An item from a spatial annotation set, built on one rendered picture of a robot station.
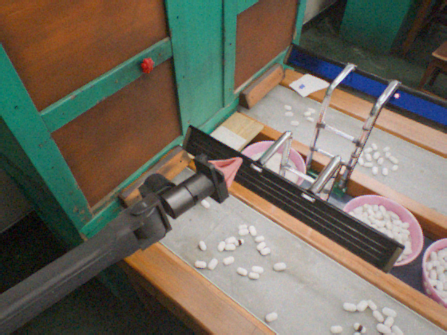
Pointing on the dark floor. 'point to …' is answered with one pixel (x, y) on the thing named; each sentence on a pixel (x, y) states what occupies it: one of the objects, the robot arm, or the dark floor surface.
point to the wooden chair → (435, 68)
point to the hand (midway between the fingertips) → (238, 160)
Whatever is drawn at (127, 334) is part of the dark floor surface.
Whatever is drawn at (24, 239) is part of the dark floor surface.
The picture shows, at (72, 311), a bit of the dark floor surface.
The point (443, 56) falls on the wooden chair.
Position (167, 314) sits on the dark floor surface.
